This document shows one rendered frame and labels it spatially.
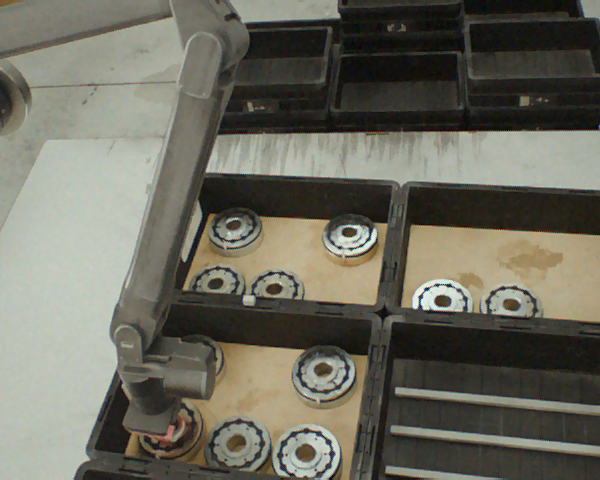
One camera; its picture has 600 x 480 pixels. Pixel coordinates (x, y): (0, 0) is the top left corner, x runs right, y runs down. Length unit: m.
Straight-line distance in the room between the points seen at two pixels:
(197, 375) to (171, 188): 0.26
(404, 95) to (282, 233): 1.13
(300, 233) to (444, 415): 0.46
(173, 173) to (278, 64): 1.63
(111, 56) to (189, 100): 2.84
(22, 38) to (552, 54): 1.85
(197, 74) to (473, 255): 0.73
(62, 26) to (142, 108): 2.40
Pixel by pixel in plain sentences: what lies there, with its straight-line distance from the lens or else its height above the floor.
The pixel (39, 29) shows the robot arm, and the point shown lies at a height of 1.46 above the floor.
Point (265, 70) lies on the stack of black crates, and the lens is 2.47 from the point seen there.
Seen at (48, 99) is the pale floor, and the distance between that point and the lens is 3.54.
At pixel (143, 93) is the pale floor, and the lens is 3.37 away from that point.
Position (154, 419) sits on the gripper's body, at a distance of 1.10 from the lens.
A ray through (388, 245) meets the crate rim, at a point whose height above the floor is 0.93.
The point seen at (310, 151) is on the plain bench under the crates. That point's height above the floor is 0.70.
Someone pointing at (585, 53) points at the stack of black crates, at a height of 0.49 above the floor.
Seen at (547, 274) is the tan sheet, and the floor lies 0.83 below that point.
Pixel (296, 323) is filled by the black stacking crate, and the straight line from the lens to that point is 1.22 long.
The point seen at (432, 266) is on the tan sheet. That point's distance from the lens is 1.37.
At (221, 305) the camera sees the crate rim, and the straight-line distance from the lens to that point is 1.23.
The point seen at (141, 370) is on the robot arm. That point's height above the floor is 1.07.
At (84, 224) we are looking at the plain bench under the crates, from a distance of 1.79.
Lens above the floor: 1.88
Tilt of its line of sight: 48 degrees down
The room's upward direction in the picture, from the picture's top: 10 degrees counter-clockwise
